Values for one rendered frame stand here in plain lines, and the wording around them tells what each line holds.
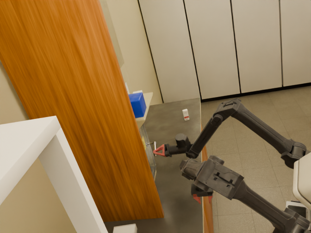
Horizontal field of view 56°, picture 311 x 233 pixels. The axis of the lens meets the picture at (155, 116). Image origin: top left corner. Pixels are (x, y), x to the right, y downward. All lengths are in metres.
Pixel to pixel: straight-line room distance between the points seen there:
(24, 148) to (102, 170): 1.15
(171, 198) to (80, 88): 0.85
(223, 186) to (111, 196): 0.87
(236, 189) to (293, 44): 3.91
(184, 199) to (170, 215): 0.13
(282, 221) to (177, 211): 0.74
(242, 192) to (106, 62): 0.71
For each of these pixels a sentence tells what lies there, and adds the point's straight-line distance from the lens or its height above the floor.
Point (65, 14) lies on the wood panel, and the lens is 1.22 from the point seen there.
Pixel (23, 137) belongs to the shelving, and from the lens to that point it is 0.41.
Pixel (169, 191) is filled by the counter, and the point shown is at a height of 0.94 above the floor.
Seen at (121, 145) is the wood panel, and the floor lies 1.43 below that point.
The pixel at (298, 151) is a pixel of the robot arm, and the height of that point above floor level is 1.27.
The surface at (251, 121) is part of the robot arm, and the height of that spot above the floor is 1.44.
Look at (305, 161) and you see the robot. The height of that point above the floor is 1.34.
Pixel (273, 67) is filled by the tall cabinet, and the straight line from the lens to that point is 4.70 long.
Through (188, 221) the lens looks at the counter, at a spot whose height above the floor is 0.94.
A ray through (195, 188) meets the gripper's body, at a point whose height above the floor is 1.19.
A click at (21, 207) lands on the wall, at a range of 1.45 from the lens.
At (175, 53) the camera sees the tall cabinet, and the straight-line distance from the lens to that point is 4.50.
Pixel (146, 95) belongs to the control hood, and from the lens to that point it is 1.63.
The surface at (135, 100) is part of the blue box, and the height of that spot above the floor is 1.60.
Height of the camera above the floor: 2.13
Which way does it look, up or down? 27 degrees down
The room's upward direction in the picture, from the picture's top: 15 degrees counter-clockwise
